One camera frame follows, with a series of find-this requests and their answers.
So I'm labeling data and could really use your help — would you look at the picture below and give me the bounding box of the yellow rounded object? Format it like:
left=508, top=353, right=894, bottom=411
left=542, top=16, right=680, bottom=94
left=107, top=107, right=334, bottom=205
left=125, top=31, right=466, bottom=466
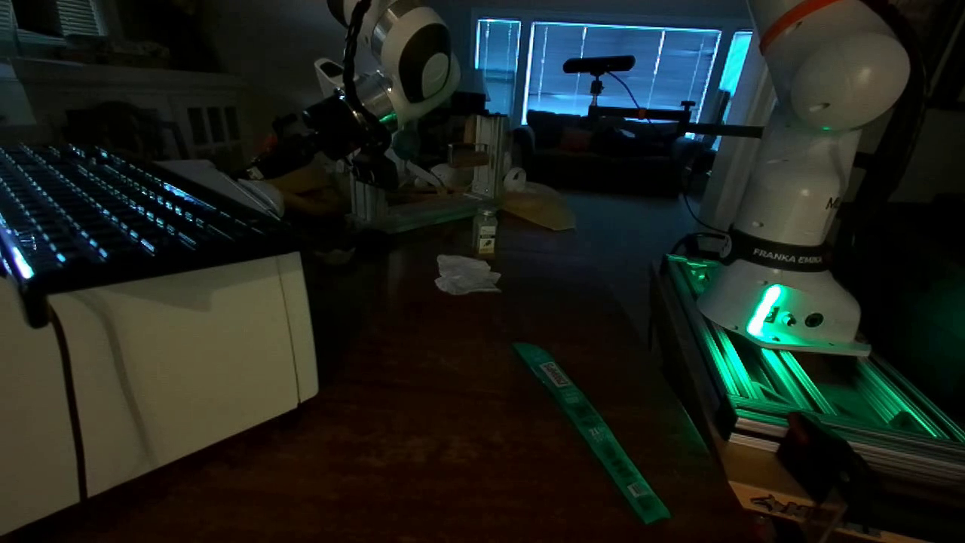
left=241, top=148, right=351, bottom=219

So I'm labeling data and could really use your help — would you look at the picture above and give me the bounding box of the wide blue lit window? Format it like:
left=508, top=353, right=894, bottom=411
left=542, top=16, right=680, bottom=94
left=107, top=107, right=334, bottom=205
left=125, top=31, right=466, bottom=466
left=469, top=16, right=753, bottom=130

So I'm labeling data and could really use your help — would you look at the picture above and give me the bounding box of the printed cardboard sheet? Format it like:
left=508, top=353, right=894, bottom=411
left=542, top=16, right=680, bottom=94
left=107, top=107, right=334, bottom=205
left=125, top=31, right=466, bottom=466
left=720, top=439, right=853, bottom=538

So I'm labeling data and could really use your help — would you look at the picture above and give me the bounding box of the robot mounting base frame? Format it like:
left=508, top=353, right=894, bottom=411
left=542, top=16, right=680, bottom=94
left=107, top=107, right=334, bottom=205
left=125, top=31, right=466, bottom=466
left=647, top=251, right=965, bottom=489

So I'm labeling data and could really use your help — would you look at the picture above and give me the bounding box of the black stereo camera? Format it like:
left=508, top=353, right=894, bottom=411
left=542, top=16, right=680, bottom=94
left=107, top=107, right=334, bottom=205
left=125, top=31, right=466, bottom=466
left=560, top=51, right=639, bottom=78

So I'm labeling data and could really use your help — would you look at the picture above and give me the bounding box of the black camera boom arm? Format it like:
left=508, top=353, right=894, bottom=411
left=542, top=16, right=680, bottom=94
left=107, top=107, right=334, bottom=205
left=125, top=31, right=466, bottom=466
left=589, top=74, right=765, bottom=142

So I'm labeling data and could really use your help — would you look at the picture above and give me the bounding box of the yellow flat sheet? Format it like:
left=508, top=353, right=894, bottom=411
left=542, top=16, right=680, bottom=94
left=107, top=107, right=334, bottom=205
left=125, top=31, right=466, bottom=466
left=497, top=182, right=582, bottom=235

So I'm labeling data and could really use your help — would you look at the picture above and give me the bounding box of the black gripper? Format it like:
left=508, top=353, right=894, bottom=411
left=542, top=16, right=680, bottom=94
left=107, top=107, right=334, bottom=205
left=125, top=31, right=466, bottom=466
left=298, top=92, right=410, bottom=192

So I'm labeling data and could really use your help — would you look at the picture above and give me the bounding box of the small glass jar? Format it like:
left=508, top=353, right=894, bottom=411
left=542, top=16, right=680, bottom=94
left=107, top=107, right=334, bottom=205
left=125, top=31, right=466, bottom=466
left=469, top=202, right=504, bottom=263

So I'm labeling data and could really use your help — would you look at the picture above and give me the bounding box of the crumpled white tissue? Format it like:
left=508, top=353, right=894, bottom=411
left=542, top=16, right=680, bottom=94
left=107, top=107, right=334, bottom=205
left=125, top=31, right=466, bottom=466
left=430, top=251, right=504, bottom=300

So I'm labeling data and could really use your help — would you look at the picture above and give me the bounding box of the white cabinet with glass doors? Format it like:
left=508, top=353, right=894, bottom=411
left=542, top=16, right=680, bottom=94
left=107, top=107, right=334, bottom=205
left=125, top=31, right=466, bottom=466
left=0, top=54, right=253, bottom=176

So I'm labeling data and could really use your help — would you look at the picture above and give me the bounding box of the white dish rack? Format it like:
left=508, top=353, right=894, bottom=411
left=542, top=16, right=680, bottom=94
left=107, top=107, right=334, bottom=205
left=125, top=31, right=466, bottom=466
left=0, top=142, right=322, bottom=538

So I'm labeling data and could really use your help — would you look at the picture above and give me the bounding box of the green flat strip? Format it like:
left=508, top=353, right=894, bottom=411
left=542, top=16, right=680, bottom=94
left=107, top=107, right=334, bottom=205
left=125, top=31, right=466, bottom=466
left=508, top=339, right=675, bottom=527

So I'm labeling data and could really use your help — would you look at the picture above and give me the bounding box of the small black box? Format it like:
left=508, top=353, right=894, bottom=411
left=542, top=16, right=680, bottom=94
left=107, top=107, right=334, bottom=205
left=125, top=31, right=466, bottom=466
left=774, top=406, right=881, bottom=508

